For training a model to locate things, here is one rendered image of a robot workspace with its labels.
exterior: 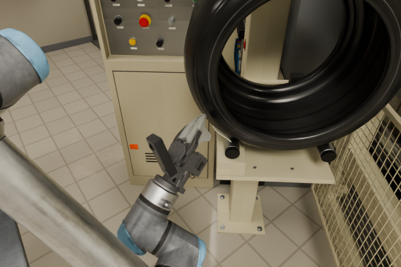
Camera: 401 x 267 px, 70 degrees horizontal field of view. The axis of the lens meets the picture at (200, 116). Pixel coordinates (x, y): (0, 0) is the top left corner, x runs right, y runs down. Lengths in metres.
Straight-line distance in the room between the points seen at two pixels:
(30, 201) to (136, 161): 1.30
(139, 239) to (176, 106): 0.89
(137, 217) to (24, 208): 0.28
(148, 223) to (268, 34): 0.72
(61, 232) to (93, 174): 1.58
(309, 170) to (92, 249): 0.68
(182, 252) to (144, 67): 0.92
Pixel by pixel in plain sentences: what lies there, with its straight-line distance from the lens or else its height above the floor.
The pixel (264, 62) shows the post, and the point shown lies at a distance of 1.11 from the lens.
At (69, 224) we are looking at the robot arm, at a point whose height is 1.04.
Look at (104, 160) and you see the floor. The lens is 2.22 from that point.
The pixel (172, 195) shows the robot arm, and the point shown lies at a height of 0.91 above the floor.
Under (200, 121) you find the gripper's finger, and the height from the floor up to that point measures 1.04.
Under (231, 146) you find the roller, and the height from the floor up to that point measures 0.92.
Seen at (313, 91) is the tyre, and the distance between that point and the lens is 1.06.
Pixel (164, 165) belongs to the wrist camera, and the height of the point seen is 0.98.
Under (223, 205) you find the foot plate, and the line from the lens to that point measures 1.84.
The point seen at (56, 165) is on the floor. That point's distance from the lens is 2.31.
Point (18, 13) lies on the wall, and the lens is 4.03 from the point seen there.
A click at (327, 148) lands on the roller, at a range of 0.91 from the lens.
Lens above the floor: 1.49
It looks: 36 degrees down
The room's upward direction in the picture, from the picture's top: straight up
